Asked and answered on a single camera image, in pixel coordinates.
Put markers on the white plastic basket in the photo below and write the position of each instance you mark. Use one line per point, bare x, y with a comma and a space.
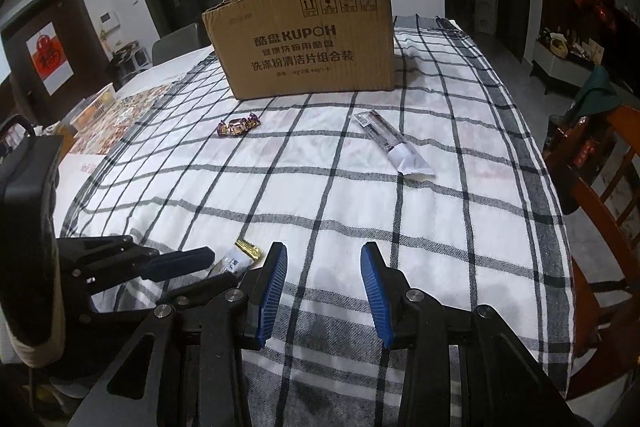
95, 104

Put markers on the white wall panel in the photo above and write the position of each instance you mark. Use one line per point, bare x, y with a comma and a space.
110, 20

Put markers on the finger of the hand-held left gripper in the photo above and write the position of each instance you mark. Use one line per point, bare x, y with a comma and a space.
180, 262
205, 287

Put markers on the sideboard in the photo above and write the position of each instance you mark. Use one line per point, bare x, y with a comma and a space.
565, 67

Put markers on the cardboard box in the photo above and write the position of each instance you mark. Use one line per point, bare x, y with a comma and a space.
310, 47

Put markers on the red balloons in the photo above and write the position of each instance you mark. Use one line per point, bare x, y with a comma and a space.
597, 2

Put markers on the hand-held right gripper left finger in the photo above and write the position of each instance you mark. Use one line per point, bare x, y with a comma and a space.
270, 297

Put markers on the red paper door decoration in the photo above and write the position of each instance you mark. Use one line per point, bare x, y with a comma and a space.
48, 57

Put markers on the green cloth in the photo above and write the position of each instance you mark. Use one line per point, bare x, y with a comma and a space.
595, 92

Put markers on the black white plaid tablecloth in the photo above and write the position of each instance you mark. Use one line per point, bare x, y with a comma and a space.
325, 207

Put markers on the colourful patterned mat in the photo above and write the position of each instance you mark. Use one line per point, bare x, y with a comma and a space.
125, 112

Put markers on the grey chair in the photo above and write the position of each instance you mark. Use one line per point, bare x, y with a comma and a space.
175, 42

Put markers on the twist-wrapped candy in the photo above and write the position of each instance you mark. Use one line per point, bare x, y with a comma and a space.
239, 125

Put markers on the wooden chair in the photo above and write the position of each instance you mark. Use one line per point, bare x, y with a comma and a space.
600, 187

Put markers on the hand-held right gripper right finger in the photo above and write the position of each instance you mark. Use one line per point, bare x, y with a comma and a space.
376, 302

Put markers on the clear packet with white end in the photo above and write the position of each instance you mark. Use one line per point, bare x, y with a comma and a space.
395, 149

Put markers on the small gold white packet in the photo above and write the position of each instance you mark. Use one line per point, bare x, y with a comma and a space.
240, 257

